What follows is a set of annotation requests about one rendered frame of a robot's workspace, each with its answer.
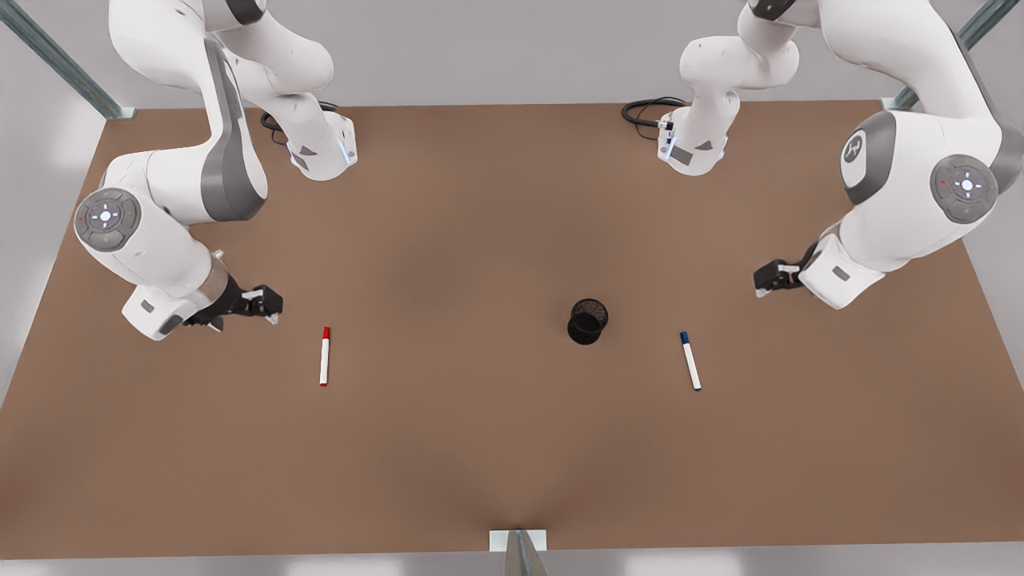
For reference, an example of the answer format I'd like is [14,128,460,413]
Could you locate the blue capped white marker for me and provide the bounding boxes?
[680,331,702,392]

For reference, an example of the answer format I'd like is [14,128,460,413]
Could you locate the black mesh pen cup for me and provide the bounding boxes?
[567,298,609,346]

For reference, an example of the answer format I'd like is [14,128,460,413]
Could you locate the silver frame post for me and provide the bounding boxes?
[881,0,1022,111]
[0,0,137,121]
[490,529,550,576]

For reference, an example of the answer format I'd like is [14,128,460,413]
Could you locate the black cable loop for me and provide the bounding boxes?
[260,101,340,146]
[622,97,689,142]

